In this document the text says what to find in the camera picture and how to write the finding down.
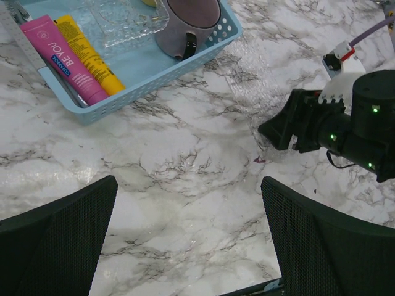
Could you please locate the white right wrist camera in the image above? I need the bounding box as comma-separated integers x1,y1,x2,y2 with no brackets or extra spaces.
318,41,367,104

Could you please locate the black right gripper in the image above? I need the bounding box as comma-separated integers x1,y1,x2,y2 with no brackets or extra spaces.
258,89,345,153

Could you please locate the pink toothpaste tube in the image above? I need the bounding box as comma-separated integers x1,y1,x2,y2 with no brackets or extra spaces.
20,15,109,105

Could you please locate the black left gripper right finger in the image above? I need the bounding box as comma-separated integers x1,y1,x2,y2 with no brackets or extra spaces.
261,176,394,295

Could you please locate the clear textured glass tray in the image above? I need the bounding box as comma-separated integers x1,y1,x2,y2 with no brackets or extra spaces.
217,34,289,150

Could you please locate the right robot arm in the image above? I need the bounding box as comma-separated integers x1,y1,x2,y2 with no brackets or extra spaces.
258,70,394,183

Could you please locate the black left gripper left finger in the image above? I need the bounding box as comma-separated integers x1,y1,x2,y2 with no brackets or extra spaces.
1,176,118,295

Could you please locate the purple grey mug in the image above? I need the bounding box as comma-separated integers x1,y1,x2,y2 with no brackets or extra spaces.
155,0,221,61

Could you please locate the light blue plastic basket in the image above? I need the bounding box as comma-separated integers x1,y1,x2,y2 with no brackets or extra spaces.
21,1,242,125

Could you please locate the yellow toothpaste tube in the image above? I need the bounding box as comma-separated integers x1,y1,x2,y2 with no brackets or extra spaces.
54,15,125,96

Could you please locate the yellow ceramic mug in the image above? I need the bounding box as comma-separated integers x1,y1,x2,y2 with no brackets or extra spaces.
141,0,161,7

